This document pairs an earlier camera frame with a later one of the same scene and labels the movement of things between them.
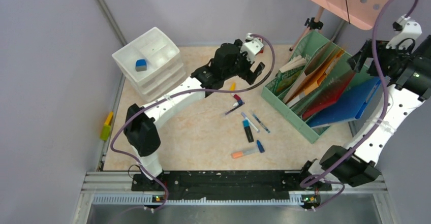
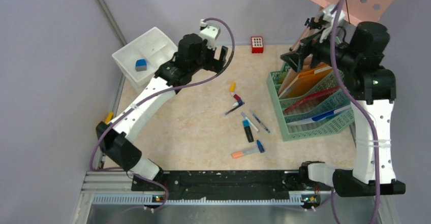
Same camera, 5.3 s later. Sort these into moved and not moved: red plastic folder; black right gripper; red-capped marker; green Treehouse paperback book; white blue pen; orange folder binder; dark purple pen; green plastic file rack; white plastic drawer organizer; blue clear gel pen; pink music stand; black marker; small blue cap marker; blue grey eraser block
Moved: orange folder binder; green Treehouse paperback book; black right gripper; red plastic folder; green plastic file rack
Not moved: dark purple pen; blue clear gel pen; pink music stand; red-capped marker; white plastic drawer organizer; white blue pen; black marker; blue grey eraser block; small blue cap marker
